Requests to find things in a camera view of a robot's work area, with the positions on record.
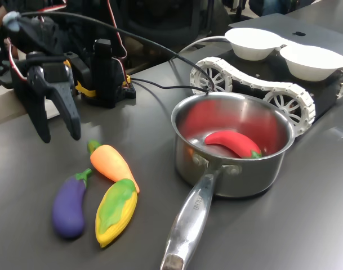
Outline black base cable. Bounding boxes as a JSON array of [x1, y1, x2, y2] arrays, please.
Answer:
[[129, 78, 209, 112]]

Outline yellow green toy corn cob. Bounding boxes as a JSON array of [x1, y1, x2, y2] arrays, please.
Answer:
[[95, 178, 139, 248]]

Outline red toy chilli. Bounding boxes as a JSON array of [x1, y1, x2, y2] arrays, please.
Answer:
[[204, 130, 262, 160]]

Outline long black cable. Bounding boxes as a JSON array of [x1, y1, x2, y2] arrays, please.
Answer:
[[18, 11, 214, 93]]

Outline purple toy aubergine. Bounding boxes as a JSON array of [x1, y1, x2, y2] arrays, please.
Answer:
[[52, 168, 93, 239]]

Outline orange toy carrot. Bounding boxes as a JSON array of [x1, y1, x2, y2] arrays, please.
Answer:
[[86, 139, 140, 194]]

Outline steel pan with long handle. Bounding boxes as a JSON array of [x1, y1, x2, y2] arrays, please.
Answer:
[[159, 92, 296, 270]]

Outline pale grey putty lump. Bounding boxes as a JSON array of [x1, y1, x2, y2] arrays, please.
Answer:
[[3, 11, 22, 32]]

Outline grey laptop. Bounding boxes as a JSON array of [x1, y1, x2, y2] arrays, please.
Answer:
[[229, 12, 343, 61]]

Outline small white-tracked vehicle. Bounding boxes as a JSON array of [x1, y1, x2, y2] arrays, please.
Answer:
[[189, 56, 343, 137]]

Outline white bowl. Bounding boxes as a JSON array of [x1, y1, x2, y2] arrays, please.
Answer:
[[224, 28, 283, 61], [279, 44, 343, 82]]

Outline black and yellow clamp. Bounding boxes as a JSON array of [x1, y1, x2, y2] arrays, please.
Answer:
[[63, 52, 98, 98]]

